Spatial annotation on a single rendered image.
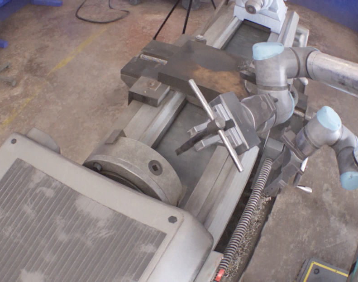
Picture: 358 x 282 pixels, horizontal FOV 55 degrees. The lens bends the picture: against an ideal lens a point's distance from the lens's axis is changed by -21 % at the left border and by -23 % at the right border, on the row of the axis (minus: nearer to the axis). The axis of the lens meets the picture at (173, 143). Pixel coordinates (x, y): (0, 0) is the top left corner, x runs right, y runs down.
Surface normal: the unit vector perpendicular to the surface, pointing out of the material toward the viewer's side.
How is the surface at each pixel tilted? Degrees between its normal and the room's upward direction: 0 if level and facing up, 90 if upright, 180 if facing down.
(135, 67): 0
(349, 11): 90
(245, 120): 31
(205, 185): 0
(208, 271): 0
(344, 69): 62
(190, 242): 45
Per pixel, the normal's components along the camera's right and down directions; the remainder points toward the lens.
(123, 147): -0.04, -0.74
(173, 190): 0.86, 0.01
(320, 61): -0.83, -0.34
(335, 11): -0.40, 0.63
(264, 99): -0.71, 0.28
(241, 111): 0.52, -0.40
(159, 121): 0.74, -0.21
